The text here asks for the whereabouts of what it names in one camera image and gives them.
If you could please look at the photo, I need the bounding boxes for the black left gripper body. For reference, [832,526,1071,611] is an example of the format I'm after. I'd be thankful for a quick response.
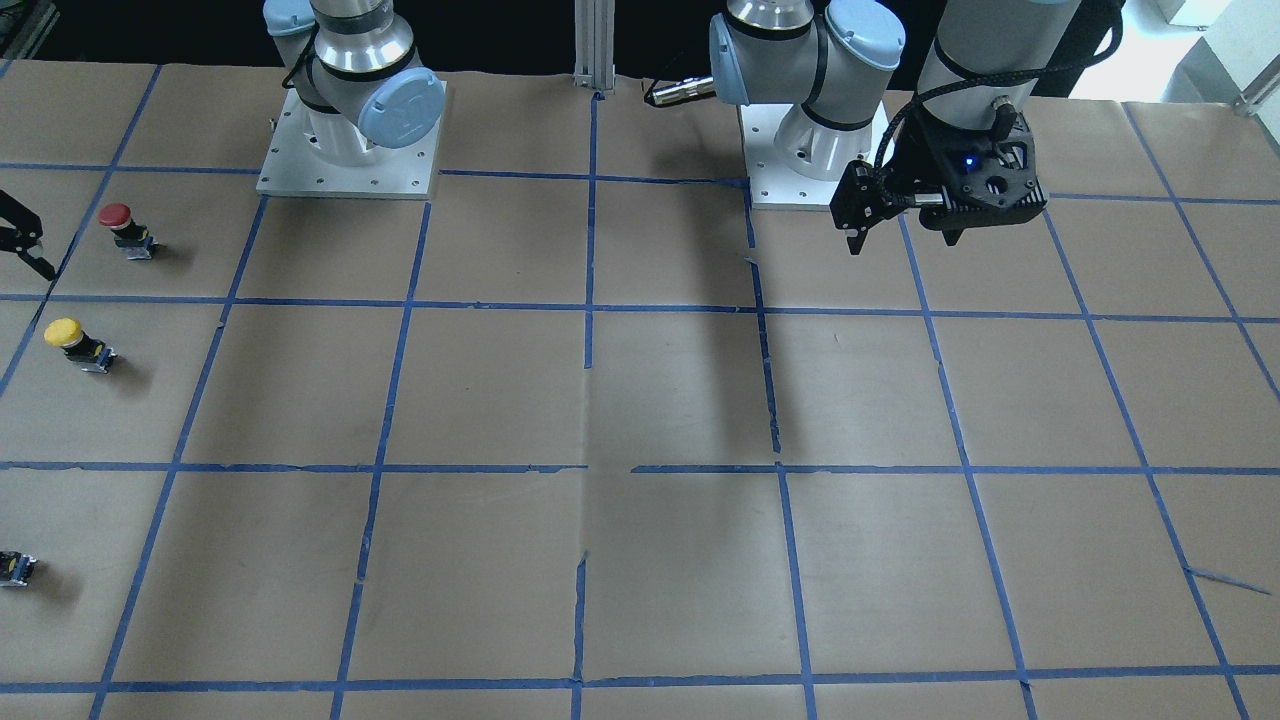
[895,100,1048,246]

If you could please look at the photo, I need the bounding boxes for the aluminium frame post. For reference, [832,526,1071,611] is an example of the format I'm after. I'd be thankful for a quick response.
[572,0,616,95]

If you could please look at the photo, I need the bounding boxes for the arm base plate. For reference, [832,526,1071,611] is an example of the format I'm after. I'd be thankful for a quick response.
[739,102,890,211]
[256,90,443,201]

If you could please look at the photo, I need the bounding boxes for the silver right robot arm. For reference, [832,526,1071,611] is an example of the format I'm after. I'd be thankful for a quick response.
[255,1,447,201]

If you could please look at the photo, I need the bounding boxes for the red push button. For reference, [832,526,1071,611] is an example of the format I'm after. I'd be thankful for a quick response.
[97,202,156,261]

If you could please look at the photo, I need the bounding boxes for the yellow push button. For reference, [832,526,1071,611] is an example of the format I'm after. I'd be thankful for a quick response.
[44,316,118,374]

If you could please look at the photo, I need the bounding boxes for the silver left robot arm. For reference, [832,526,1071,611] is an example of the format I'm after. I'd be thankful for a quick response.
[708,1,1123,254]

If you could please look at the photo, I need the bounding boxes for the brown paper table cover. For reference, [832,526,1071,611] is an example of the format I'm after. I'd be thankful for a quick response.
[3,61,1279,719]

